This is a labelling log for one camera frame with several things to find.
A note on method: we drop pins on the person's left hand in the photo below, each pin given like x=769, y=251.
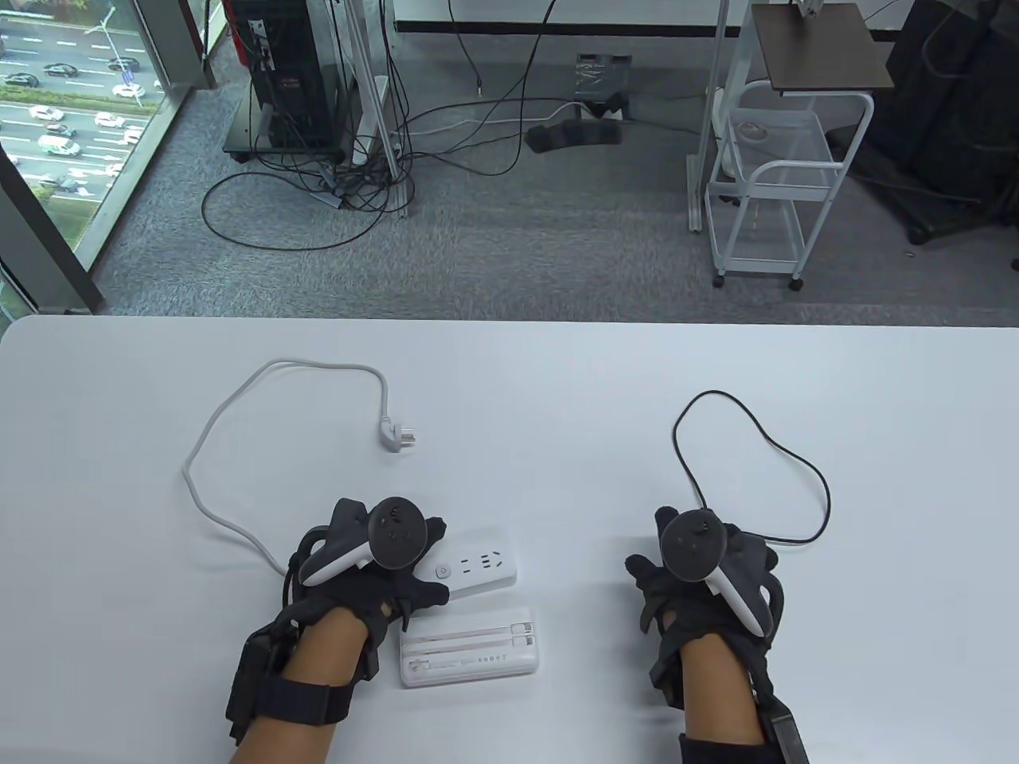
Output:
x=374, y=597

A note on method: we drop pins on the person's right hand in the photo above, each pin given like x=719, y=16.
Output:
x=692, y=609

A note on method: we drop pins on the grey white hand controller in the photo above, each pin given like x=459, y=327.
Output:
x=692, y=547
x=396, y=535

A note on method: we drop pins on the white battery pack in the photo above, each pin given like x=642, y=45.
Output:
x=478, y=662

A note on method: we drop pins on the person's right forearm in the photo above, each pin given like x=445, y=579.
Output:
x=716, y=684

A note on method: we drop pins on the person's left forearm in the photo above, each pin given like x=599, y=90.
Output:
x=318, y=660

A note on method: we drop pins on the white desk leg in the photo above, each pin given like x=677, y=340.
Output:
x=696, y=199

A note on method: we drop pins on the black wheeled tower stand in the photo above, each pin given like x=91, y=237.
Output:
x=239, y=140

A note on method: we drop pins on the white round dish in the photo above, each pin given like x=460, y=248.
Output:
x=752, y=131

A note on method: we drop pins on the white floor power socket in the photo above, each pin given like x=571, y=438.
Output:
x=609, y=111

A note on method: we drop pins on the black computer tower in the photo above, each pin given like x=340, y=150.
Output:
x=283, y=72

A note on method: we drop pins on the black box device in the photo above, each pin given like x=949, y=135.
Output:
x=603, y=78

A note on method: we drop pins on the brown side table top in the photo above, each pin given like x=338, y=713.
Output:
x=820, y=48

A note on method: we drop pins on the black left wrist camera unit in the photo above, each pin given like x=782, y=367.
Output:
x=255, y=676

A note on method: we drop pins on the black wrist camera unit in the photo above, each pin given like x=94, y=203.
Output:
x=784, y=732
x=255, y=676

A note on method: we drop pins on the black right wrist camera unit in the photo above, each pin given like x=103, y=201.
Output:
x=784, y=732

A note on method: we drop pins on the aluminium frame post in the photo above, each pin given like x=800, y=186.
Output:
x=396, y=173

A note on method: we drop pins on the grey window frame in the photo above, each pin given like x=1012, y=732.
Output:
x=48, y=263

